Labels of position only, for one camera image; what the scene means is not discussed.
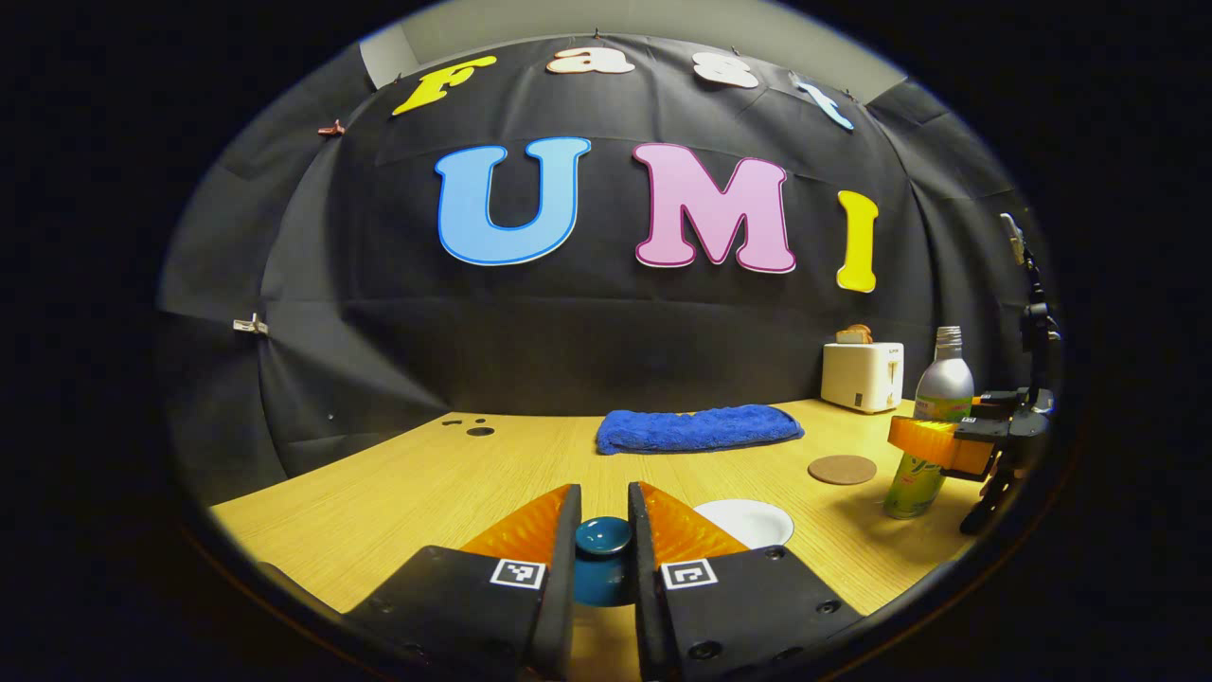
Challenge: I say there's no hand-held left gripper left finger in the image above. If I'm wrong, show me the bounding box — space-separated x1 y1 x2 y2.
346 484 583 678

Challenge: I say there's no silver green water bottle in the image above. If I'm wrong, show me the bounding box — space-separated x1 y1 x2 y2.
883 326 975 520

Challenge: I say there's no black backdrop cloth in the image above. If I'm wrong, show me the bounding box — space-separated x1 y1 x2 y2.
156 33 1057 508

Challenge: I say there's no blue white teacup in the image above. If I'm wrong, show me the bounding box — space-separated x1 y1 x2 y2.
694 499 796 550

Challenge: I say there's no round cork coaster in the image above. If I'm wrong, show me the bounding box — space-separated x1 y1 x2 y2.
808 455 878 486

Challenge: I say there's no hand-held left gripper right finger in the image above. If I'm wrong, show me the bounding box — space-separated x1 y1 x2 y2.
627 481 864 681

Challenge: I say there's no blue towel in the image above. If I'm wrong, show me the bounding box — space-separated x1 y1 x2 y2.
596 404 806 456

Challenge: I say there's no white toaster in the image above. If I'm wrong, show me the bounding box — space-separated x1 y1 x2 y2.
820 342 905 415

